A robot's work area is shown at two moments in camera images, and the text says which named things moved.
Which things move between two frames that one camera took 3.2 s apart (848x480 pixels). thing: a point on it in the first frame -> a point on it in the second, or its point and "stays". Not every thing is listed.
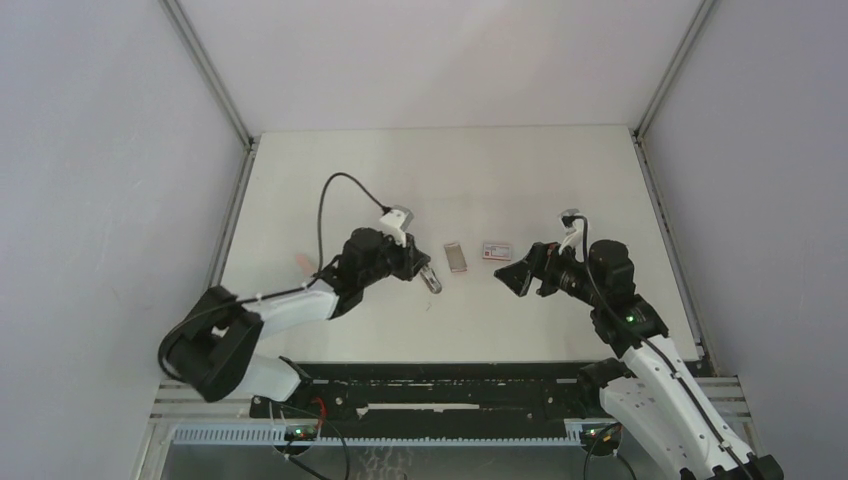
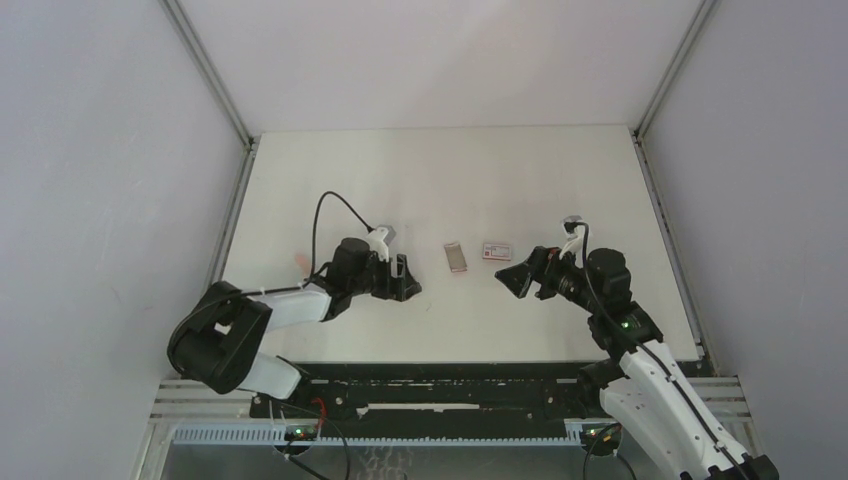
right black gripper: [541, 263] stays
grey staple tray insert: [456, 257] stays
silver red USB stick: [303, 260] stays
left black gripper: [411, 259] -> [400, 288]
